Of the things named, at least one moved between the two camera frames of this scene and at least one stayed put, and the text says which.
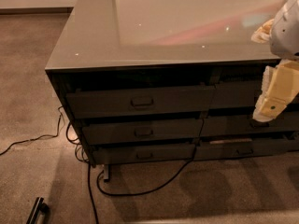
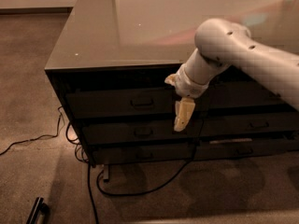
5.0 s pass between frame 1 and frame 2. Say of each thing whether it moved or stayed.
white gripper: moved
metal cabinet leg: stayed
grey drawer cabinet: stayed
